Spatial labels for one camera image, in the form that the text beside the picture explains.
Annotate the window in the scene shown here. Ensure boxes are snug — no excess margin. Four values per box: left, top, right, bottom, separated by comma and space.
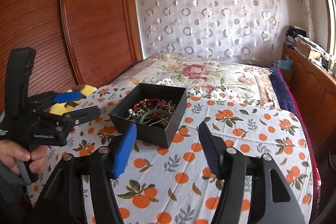
326, 0, 336, 56

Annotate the black jewelry box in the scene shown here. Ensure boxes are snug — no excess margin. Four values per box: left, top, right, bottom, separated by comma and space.
109, 84, 187, 148

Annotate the circle pattern curtain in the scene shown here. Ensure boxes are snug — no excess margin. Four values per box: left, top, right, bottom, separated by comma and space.
136, 0, 281, 65

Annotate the brown wooden bead necklace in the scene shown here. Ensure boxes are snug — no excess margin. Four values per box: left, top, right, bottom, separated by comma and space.
141, 101, 173, 128

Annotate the dark blue blanket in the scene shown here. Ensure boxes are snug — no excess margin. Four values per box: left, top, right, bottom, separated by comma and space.
269, 68, 321, 219

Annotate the orange print bedsheet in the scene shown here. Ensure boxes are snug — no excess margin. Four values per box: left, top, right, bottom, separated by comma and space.
26, 84, 316, 224

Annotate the wooden side cabinet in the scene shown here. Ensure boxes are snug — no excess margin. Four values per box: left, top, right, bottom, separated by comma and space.
281, 46, 335, 153

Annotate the person's left hand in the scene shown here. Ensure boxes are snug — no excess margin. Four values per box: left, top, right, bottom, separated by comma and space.
0, 140, 48, 175

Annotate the red wooden wardrobe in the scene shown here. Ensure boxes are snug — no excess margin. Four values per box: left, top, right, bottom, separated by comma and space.
0, 0, 144, 114

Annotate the green bangle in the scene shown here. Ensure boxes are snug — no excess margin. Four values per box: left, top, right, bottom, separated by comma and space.
139, 109, 172, 124

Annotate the teal cloth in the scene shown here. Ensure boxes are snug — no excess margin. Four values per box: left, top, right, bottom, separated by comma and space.
273, 55, 293, 71

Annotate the clutter pile on cabinet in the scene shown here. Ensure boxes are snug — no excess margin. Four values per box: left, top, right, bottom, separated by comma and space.
284, 25, 335, 76

